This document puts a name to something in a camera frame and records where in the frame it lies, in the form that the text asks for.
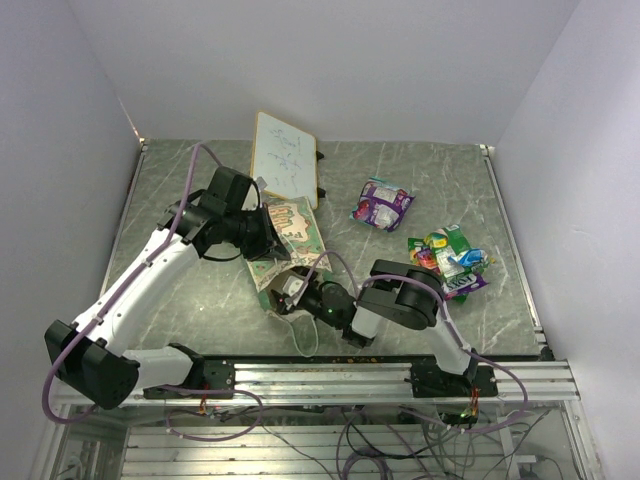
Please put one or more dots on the purple Fox's candy bag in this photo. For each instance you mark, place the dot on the purple Fox's candy bag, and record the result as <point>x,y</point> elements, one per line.
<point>460,287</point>

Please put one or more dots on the green snack pouch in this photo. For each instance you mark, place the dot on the green snack pouch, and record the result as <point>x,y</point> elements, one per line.
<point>447,241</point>

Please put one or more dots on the small yellow-framed whiteboard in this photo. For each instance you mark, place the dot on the small yellow-framed whiteboard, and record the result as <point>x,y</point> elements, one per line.
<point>285,157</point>

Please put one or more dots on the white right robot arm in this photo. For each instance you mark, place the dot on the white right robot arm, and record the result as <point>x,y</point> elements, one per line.
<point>408,295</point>

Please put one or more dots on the blue white snack packet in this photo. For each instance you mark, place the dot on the blue white snack packet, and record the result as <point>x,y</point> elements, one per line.
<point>470,258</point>

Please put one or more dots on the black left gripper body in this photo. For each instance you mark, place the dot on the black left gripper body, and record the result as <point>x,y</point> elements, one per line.
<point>255,234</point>

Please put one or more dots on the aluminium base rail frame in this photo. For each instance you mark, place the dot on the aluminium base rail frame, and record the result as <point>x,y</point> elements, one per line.
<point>361,380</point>

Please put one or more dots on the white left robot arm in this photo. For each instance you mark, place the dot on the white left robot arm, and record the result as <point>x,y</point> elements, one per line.
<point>91,354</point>

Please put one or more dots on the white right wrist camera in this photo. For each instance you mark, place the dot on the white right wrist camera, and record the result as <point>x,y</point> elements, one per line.
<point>293,288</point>

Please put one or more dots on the purple white snack packet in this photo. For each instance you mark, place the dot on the purple white snack packet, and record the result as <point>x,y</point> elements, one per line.
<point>382,205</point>

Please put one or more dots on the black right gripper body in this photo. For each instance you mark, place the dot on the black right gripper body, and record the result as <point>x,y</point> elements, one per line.
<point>313,303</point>

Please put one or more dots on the green paper gift bag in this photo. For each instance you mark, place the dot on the green paper gift bag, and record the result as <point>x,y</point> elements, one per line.
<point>296,226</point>

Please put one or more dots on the yellow green Fox's candy bag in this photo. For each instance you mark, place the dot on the yellow green Fox's candy bag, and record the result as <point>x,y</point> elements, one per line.
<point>420,254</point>

